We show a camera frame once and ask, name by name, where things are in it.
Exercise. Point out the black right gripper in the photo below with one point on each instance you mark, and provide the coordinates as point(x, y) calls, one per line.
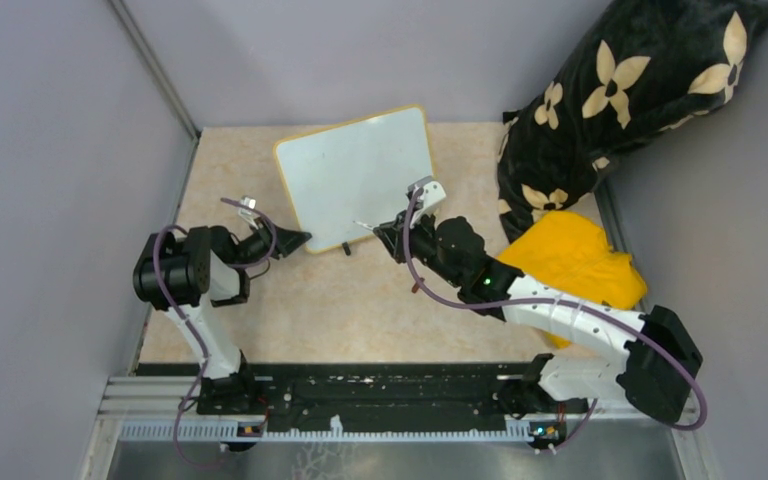
point(392, 234)

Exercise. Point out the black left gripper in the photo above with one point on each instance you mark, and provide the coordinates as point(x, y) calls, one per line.
point(289, 240)

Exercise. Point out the white marker pen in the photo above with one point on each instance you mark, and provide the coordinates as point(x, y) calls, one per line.
point(364, 226)

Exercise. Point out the yellow framed whiteboard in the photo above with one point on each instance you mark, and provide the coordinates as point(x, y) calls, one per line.
point(340, 177)

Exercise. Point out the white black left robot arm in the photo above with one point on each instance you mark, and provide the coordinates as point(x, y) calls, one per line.
point(189, 278)

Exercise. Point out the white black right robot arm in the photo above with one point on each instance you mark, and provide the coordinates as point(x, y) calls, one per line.
point(647, 359)

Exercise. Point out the yellow cloth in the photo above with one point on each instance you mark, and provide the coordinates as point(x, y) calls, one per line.
point(569, 252)

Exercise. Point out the black floral pillow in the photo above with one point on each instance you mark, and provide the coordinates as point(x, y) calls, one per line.
point(644, 68)

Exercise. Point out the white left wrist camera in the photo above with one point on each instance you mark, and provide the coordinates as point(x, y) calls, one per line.
point(247, 204)

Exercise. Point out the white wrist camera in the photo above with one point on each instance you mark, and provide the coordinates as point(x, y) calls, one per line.
point(430, 195)
point(247, 204)

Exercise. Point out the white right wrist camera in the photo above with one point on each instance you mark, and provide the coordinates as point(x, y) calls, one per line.
point(430, 195)

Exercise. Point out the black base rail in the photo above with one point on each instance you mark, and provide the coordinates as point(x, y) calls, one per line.
point(385, 397)

